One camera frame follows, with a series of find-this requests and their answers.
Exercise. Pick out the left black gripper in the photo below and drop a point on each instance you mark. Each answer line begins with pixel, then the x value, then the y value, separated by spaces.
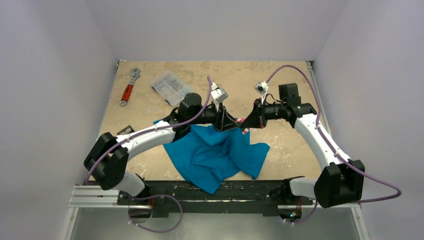
pixel 222 120

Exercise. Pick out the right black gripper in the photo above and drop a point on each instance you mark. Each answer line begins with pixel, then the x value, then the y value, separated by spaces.
pixel 259 112

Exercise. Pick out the pink flower brooch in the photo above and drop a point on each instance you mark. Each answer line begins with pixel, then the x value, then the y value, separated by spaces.
pixel 240 124

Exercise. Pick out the blue t-shirt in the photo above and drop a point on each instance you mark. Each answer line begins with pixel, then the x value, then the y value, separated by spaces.
pixel 206 157

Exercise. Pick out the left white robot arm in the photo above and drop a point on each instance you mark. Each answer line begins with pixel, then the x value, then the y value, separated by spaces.
pixel 108 158

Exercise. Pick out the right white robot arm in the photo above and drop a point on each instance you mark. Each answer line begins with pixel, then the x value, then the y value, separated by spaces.
pixel 338 182

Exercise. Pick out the clear plastic organizer box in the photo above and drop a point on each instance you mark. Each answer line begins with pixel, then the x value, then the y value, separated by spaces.
pixel 171 88

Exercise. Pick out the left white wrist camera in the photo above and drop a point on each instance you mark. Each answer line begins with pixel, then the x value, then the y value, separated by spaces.
pixel 218 95

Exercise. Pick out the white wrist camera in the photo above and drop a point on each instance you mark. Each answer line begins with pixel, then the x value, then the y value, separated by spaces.
pixel 262 88
pixel 218 95

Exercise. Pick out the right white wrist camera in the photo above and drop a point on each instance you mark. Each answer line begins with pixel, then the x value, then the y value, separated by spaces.
pixel 262 88

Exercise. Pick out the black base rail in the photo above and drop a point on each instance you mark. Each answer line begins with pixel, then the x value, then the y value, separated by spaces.
pixel 269 198

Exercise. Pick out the small black square frame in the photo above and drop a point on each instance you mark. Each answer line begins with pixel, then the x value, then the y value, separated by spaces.
pixel 126 130

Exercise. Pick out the red handled adjustable wrench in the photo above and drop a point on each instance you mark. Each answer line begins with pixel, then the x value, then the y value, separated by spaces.
pixel 134 75

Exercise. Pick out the aluminium frame rail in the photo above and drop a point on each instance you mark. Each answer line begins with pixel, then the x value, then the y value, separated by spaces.
pixel 95 214

